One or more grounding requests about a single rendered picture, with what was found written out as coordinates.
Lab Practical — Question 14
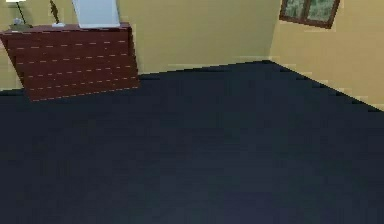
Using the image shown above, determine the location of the dark red chest of drawers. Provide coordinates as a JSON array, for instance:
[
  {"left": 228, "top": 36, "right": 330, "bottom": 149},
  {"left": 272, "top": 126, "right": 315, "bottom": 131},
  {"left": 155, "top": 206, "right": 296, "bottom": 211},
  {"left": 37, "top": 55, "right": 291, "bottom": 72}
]
[{"left": 0, "top": 22, "right": 141, "bottom": 102}]

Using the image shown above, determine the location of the pale grey mirror panel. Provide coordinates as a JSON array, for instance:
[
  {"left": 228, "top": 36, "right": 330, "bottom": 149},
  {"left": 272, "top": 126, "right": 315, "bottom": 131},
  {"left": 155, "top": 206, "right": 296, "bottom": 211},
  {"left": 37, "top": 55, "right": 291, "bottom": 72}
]
[{"left": 71, "top": 0, "right": 122, "bottom": 29}]

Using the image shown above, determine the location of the brown framed window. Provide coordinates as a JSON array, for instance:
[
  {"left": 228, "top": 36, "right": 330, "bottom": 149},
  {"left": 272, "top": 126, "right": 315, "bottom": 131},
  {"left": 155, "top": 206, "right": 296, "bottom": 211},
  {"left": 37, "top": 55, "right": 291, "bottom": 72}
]
[{"left": 278, "top": 0, "right": 342, "bottom": 30}]

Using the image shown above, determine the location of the brown statuette on white base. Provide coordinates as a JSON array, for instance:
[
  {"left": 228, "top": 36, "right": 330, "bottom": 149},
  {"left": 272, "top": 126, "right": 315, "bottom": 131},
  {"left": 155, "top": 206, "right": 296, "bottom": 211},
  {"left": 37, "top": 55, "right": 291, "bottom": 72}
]
[{"left": 49, "top": 0, "right": 66, "bottom": 28}]

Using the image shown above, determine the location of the white shade table lamp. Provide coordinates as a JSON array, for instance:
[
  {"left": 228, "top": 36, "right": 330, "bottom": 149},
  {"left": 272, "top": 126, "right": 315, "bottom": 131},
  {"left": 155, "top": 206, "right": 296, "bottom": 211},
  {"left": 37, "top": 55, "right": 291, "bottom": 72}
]
[{"left": 5, "top": 0, "right": 34, "bottom": 32}]

